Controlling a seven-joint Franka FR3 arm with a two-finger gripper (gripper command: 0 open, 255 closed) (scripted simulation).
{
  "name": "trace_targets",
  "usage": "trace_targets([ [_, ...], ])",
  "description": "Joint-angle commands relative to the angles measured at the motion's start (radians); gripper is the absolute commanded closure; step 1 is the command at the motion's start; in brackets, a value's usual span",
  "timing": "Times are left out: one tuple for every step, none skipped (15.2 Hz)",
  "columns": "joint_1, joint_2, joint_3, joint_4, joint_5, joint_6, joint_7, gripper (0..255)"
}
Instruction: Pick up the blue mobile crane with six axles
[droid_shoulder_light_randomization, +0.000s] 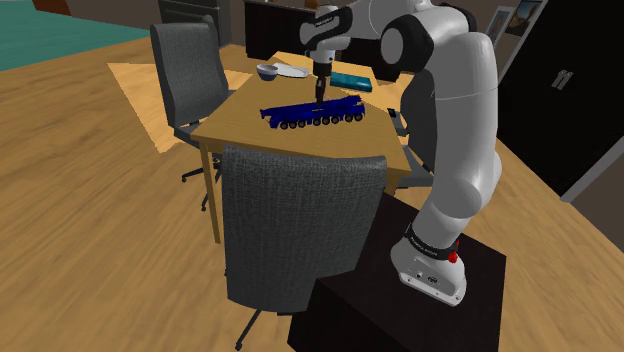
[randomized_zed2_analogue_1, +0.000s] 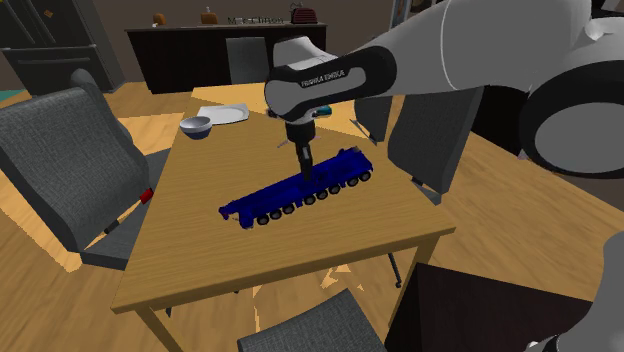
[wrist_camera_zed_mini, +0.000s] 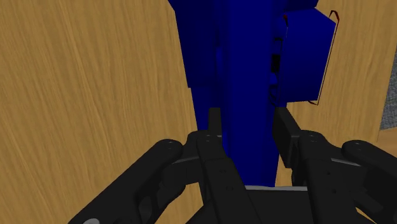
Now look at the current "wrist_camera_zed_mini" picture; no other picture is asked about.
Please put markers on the blue blocky object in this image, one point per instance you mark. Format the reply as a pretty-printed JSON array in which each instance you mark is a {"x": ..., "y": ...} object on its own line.
[{"x": 245, "y": 93}]

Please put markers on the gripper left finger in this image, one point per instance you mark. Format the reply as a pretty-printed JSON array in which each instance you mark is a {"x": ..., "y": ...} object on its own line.
[{"x": 214, "y": 173}]

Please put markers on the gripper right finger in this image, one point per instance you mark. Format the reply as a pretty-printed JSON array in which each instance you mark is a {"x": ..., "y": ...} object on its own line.
[{"x": 322, "y": 173}]

